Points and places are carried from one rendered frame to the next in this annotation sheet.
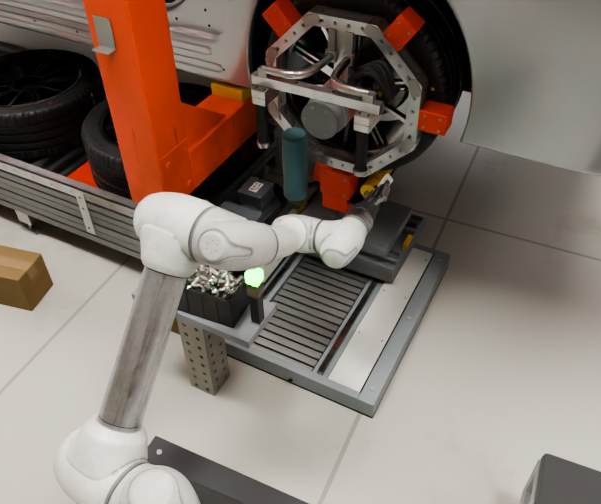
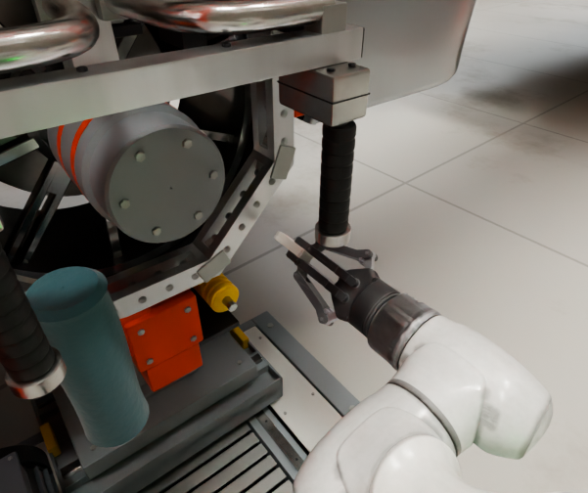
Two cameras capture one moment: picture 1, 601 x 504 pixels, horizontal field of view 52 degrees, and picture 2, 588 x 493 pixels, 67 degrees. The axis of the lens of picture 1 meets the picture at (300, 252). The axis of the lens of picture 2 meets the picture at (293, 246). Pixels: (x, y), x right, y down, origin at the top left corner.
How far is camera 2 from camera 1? 1.63 m
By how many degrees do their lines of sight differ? 50
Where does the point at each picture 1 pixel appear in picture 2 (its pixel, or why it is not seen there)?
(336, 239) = (517, 383)
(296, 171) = (122, 370)
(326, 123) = (194, 181)
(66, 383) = not seen: outside the picture
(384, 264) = (257, 383)
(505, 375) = not seen: hidden behind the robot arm
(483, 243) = (253, 280)
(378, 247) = (244, 370)
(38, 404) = not seen: outside the picture
